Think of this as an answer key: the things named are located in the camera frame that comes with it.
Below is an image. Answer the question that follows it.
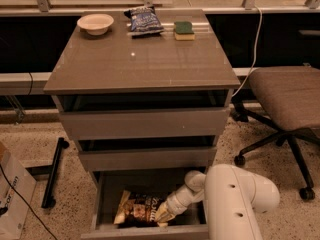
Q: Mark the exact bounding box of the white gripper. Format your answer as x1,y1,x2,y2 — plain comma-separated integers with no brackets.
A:
155,185,204,227

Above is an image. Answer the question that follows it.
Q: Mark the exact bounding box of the brown chip bag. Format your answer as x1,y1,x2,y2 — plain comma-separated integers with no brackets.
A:
113,190,164,227

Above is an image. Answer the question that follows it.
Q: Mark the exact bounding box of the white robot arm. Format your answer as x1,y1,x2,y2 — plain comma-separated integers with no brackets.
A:
155,164,280,240

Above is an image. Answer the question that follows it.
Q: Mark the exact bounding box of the grey bottom drawer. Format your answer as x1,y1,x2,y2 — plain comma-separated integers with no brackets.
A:
81,168,209,240

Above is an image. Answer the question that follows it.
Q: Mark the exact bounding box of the grey drawer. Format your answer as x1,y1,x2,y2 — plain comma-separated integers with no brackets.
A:
81,168,209,240
79,136,216,171
53,90,230,141

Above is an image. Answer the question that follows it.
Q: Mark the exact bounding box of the grey middle drawer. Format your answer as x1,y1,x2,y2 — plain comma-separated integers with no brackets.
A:
79,136,216,171

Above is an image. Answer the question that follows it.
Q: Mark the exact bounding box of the grey top drawer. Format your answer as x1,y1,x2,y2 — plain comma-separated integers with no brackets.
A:
53,90,230,141

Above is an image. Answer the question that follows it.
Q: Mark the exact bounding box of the grey drawer cabinet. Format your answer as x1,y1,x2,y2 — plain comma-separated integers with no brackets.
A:
43,9,241,185

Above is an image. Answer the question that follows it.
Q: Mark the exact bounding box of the blue chip bag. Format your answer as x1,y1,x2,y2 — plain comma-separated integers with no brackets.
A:
124,6,164,36

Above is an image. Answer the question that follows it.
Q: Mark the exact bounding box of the black metal bar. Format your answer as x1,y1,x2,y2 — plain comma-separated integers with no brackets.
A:
41,137,69,209

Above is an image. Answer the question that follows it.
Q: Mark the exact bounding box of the white cardboard box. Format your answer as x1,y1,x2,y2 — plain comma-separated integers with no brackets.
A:
0,143,36,240

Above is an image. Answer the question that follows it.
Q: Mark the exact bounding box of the grey office chair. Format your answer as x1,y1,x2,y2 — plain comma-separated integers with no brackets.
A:
232,66,320,200

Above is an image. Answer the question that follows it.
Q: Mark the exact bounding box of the green yellow sponge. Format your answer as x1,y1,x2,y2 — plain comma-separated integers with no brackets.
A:
174,21,195,41

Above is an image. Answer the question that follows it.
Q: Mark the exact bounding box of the white bowl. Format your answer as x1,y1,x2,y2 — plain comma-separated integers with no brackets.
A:
77,14,114,36

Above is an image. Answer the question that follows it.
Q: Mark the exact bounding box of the black cable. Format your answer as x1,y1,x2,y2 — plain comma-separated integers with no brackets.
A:
0,165,58,240

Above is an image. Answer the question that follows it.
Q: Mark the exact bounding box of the white cable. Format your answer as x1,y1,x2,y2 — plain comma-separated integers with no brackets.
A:
231,6,263,99

